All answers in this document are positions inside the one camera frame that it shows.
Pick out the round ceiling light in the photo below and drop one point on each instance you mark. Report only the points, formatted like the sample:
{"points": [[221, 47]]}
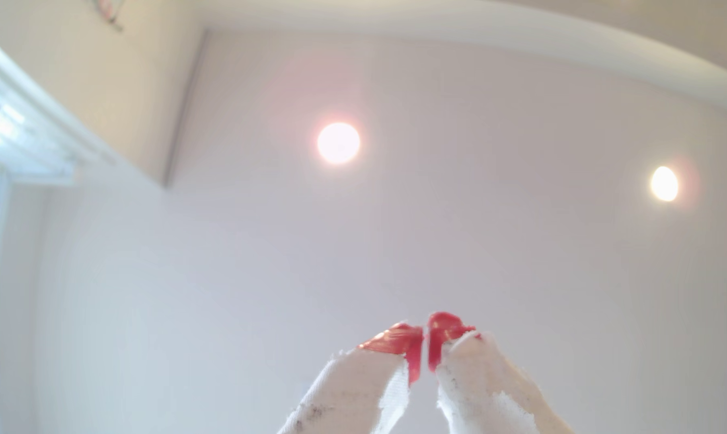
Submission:
{"points": [[338, 143], [664, 184]]}

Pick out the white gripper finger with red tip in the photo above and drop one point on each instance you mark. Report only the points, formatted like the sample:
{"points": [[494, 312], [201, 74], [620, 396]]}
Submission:
{"points": [[484, 392], [357, 392]]}

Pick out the white window blind box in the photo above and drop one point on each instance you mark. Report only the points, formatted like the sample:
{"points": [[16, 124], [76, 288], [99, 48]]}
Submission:
{"points": [[19, 126]]}

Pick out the small wall hanging object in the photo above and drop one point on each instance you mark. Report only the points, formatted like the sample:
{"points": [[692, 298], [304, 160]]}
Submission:
{"points": [[107, 12]]}

